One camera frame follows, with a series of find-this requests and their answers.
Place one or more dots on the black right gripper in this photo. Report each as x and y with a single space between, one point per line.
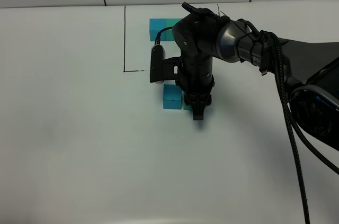
196 81

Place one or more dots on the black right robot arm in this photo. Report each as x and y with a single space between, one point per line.
306 74

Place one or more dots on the template green cube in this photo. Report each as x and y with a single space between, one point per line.
167 35

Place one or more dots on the template blue cube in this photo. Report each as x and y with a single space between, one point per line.
156 25

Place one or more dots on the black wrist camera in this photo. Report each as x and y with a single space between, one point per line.
162 69

